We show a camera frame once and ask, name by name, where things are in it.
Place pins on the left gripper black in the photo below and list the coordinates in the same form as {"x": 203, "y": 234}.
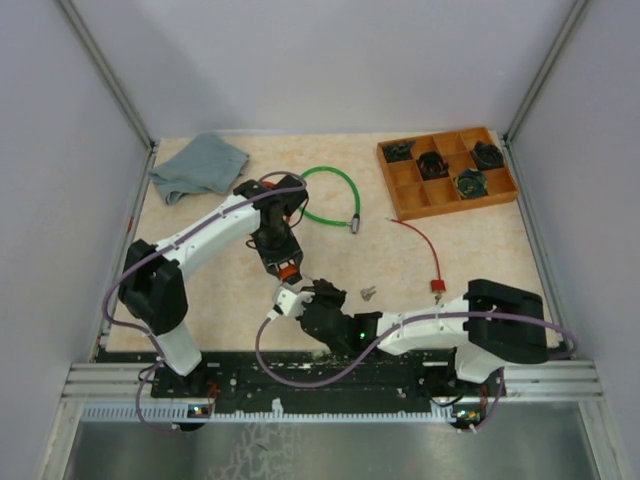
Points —
{"x": 291, "y": 251}

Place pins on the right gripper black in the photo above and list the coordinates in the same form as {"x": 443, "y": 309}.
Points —
{"x": 323, "y": 290}

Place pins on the orange black padlock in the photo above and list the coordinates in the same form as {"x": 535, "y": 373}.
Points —
{"x": 289, "y": 274}

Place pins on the red cable padlock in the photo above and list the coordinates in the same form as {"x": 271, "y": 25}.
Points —
{"x": 437, "y": 284}

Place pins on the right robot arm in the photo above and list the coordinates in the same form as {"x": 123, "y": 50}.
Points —
{"x": 469, "y": 326}

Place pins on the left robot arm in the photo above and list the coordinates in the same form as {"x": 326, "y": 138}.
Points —
{"x": 153, "y": 284}

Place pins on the silver key pair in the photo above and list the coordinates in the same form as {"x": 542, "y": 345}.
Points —
{"x": 368, "y": 293}

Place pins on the blue grey folded cloth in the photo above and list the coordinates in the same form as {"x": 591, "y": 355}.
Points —
{"x": 207, "y": 164}

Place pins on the green black rolled sock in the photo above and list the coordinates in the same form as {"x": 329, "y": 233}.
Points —
{"x": 397, "y": 152}

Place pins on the black orange rolled sock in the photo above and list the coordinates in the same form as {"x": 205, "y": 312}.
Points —
{"x": 432, "y": 166}

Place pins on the wooden compartment tray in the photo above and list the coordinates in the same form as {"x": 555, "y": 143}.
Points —
{"x": 413, "y": 198}

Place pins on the rolled dark sock in tray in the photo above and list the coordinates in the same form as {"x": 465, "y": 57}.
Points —
{"x": 471, "y": 184}

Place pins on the red translucent cable lock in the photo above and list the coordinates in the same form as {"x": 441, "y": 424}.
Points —
{"x": 271, "y": 185}

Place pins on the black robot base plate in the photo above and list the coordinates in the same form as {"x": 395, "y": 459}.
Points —
{"x": 308, "y": 382}

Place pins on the green cable lock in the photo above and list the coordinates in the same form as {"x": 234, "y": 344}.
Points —
{"x": 330, "y": 197}

